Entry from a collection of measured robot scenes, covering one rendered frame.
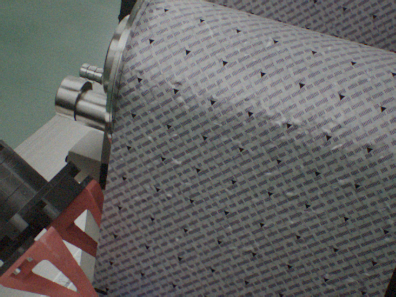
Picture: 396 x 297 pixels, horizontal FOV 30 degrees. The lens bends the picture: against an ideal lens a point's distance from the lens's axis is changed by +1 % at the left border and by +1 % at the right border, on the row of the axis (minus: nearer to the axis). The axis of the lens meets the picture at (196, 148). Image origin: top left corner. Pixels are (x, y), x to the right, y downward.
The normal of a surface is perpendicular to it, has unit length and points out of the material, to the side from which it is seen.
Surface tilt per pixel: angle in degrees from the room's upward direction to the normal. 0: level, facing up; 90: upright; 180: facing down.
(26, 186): 37
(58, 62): 0
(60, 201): 30
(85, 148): 0
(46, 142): 0
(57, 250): 52
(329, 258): 90
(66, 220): 88
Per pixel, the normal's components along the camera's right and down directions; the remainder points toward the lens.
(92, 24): 0.17, -0.85
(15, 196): 0.20, -0.07
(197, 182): -0.31, 0.44
